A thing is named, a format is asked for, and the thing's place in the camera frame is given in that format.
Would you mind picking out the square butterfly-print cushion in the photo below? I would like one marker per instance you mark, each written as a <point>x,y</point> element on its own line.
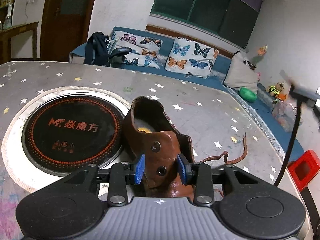
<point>190,57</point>

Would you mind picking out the orange plush toy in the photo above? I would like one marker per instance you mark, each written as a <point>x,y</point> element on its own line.
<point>280,98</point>

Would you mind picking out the brown wooden door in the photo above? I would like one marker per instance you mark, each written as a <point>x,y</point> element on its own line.
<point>65,30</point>

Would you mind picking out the green round toy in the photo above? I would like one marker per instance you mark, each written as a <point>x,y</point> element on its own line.
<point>248,95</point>

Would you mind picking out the panda plush toy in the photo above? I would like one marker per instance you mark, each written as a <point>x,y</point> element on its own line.
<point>250,64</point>

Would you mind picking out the teddy bear in yellow vest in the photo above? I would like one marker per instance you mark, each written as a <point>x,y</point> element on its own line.
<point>275,90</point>

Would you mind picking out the paper pinwheel flower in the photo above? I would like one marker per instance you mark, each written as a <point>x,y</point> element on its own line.
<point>261,51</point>

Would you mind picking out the wooden shelf cabinet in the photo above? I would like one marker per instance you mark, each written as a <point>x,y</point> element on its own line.
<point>7,5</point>

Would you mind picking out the dark blue backpack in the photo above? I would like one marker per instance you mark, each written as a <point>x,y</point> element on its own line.
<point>97,50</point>

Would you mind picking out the brown leather shoe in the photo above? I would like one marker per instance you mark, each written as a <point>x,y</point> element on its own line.
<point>165,155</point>

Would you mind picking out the stack of books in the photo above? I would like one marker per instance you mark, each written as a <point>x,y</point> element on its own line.
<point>112,43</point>

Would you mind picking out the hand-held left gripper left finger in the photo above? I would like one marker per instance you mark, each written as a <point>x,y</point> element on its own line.
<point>140,168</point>

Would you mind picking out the blue corner sofa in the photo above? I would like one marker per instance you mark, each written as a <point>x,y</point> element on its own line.
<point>220,80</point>

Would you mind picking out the red plastic stool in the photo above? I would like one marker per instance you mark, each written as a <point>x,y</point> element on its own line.
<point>307,177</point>

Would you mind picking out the wooden side table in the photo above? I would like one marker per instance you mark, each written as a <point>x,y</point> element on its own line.
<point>20,30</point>

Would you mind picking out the round black induction cooktop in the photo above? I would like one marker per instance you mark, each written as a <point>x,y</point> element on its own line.
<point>70,130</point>

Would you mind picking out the plain grey pillow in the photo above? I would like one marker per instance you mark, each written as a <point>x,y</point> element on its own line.
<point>240,75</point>

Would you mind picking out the black curved padded object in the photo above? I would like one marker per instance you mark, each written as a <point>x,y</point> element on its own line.
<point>120,52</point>

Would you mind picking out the green-framed window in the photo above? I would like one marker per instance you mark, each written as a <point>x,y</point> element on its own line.
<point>212,7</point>

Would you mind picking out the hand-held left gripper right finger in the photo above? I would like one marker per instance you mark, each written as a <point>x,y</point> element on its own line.
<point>182,171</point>

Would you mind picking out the clear bag of toys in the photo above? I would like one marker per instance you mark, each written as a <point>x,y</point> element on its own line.
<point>285,115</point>

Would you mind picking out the long butterfly-print cushion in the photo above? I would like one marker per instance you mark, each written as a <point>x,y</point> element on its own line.
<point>140,42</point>

